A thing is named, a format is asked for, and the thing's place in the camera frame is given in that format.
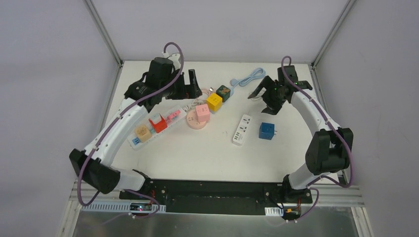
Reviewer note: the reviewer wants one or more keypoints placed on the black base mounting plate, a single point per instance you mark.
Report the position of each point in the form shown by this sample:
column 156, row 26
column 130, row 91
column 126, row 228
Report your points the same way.
column 212, row 206

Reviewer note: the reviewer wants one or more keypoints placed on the long white power strip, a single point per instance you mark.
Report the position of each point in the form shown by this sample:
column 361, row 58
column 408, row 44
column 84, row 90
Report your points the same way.
column 135, row 143

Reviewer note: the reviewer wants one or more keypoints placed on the round pink socket base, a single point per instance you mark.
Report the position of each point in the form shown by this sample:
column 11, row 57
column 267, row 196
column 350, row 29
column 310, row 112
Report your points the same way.
column 192, row 121

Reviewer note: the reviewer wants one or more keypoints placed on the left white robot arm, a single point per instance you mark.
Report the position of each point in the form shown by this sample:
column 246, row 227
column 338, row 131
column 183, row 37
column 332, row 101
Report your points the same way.
column 163, row 80

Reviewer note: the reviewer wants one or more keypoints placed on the dark green cube plug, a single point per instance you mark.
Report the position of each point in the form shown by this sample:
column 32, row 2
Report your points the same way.
column 224, row 92

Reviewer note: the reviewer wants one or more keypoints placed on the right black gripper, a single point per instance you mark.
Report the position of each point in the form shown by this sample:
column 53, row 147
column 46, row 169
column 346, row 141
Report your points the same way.
column 269, row 90

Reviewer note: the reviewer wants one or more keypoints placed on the pink flat plug adapter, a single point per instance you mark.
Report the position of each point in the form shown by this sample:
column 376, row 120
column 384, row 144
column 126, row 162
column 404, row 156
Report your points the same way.
column 173, row 115

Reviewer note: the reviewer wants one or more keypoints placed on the blue cube plug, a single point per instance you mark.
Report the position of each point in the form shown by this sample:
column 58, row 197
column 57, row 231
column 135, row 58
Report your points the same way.
column 267, row 131

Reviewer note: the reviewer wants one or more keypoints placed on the yellow cube plug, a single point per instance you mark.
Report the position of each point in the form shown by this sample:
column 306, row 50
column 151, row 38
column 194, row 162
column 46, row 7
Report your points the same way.
column 214, row 102

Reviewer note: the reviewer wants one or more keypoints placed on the small white power strip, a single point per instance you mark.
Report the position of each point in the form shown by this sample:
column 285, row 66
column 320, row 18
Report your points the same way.
column 241, row 130

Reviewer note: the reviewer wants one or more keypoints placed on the pink cube plug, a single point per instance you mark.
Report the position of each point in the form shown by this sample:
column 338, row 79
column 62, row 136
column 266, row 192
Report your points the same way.
column 202, row 112

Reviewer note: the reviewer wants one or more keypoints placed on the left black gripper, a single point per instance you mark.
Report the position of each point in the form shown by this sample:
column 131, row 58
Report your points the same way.
column 183, row 87

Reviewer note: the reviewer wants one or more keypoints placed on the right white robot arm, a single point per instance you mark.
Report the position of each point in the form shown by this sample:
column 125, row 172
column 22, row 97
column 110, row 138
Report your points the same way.
column 330, row 148

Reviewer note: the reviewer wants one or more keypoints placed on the aluminium frame rail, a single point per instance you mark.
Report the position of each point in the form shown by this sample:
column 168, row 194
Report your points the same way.
column 171, row 192

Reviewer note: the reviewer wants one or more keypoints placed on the beige cube plug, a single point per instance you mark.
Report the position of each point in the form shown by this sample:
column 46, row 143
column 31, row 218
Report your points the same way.
column 143, row 133

